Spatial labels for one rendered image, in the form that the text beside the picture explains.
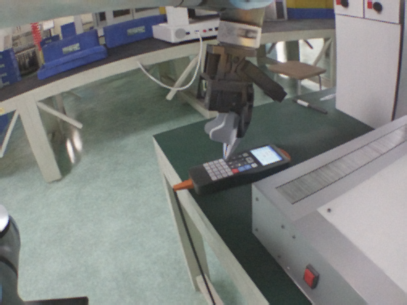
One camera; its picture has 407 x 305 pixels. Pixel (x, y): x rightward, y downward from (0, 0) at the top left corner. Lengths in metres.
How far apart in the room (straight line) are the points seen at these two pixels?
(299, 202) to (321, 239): 0.07
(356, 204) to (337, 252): 0.09
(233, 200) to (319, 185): 0.20
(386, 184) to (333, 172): 0.09
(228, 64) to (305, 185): 0.24
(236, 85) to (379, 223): 0.32
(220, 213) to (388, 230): 0.30
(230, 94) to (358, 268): 0.35
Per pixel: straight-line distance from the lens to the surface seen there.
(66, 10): 0.30
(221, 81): 0.50
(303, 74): 2.26
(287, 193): 0.39
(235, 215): 0.51
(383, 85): 0.78
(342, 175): 0.43
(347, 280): 0.30
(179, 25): 2.21
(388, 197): 0.41
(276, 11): 3.56
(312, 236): 0.33
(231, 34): 0.50
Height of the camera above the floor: 1.10
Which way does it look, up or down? 30 degrees down
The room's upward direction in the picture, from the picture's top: 8 degrees counter-clockwise
